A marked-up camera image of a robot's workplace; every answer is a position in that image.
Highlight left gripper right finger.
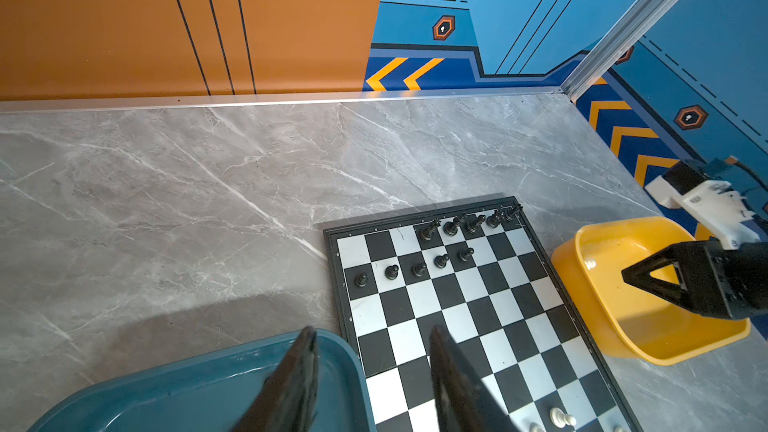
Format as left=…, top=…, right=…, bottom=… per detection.
left=429, top=325, right=516, bottom=432

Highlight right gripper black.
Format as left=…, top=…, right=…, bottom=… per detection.
left=621, top=240, right=767, bottom=320

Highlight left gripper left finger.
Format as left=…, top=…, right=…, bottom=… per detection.
left=232, top=326, right=318, bottom=431

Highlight white chess pieces row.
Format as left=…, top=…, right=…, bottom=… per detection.
left=529, top=407, right=577, bottom=432

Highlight black chess pieces on board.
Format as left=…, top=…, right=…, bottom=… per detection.
left=335, top=206, right=541, bottom=301

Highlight yellow plastic tray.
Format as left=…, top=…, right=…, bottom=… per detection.
left=551, top=216, right=751, bottom=366

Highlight teal plastic tray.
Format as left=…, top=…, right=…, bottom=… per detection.
left=31, top=329, right=375, bottom=431

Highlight black white chessboard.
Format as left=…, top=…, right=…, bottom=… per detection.
left=324, top=197, right=640, bottom=431

